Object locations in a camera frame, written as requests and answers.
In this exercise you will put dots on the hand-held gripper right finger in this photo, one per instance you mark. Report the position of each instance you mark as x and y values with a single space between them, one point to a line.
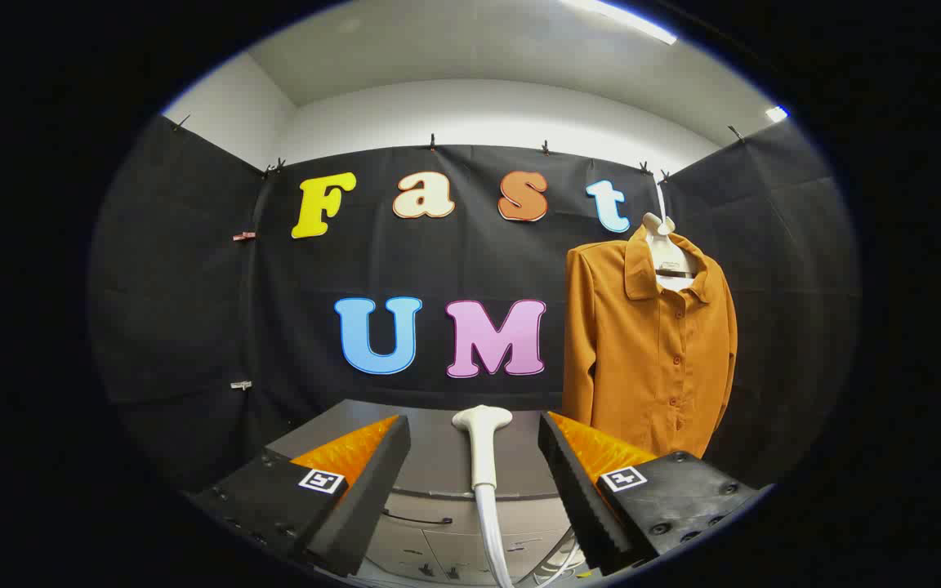
577 482

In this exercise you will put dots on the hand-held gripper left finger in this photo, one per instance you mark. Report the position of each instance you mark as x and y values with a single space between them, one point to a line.
372 482

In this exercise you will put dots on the white garment steamer head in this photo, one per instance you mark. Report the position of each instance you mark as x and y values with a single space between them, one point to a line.
483 445

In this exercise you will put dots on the orange button shirt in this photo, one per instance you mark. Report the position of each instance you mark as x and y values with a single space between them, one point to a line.
634 359

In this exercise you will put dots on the white clothes hanger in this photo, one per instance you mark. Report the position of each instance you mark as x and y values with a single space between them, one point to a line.
657 226

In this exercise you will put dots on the black backdrop cloth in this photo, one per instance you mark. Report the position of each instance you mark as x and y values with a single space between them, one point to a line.
193 310

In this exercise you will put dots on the small ceiling light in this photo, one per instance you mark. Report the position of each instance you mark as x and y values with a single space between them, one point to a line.
777 113

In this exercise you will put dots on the long ceiling light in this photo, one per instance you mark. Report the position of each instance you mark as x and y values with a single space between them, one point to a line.
626 20

